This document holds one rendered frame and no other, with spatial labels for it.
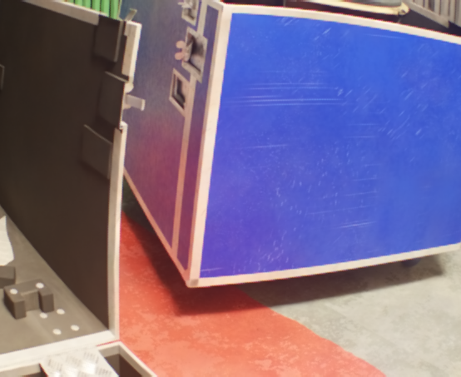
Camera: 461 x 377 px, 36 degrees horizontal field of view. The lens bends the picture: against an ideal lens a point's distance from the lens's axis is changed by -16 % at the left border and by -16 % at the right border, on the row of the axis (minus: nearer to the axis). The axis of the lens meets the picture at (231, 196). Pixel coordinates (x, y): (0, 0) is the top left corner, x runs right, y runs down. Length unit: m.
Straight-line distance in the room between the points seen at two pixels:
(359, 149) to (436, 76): 0.37
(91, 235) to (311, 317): 0.84
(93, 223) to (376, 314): 1.04
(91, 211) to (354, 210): 0.81
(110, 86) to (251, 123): 0.50
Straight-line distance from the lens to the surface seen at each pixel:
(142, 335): 2.24
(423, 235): 2.52
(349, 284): 2.65
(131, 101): 1.67
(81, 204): 1.89
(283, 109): 2.06
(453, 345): 2.42
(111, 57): 1.67
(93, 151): 1.78
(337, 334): 2.36
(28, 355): 1.82
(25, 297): 1.95
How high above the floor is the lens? 1.31
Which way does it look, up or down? 25 degrees down
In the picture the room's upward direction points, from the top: 7 degrees clockwise
